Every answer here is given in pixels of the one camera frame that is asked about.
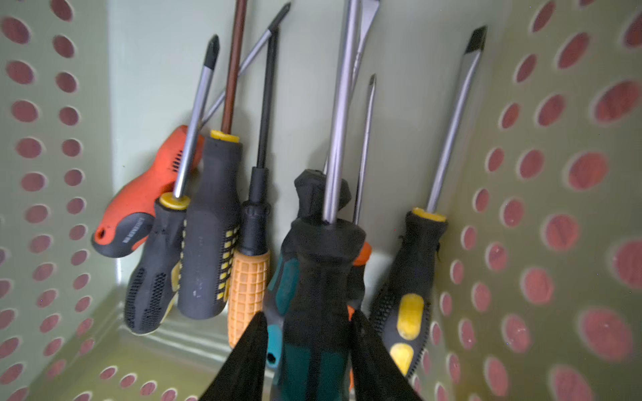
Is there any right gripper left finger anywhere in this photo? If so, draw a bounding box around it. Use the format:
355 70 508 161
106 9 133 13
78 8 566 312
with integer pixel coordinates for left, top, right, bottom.
199 312 269 401

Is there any large green black screwdriver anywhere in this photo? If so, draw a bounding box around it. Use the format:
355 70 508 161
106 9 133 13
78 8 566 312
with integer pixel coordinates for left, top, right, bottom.
275 1 365 400

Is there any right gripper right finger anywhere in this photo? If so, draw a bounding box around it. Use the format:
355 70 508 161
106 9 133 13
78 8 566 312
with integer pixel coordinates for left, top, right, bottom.
350 310 421 401

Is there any black yellow long screwdriver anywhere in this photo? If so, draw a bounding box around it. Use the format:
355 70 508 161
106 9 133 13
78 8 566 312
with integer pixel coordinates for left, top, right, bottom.
177 1 247 320

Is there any yellow orange handle screwdriver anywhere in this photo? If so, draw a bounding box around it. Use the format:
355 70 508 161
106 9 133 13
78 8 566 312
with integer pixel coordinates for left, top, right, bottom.
227 32 279 347

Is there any orange short screwdriver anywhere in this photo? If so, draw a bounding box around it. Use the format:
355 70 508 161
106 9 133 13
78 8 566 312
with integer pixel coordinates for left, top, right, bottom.
347 74 378 392

